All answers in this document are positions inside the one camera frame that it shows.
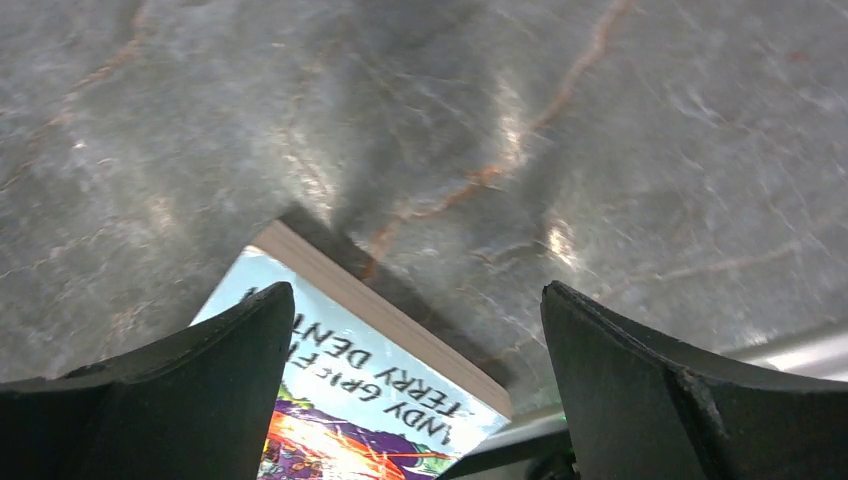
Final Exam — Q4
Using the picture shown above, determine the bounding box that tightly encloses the light blue treehouse book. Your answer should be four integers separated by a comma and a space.
196, 221, 513, 479

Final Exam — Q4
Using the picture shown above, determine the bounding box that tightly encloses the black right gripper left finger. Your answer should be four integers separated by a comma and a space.
1, 282, 294, 479

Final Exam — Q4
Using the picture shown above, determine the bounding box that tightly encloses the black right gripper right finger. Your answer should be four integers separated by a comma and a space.
541, 281, 847, 479

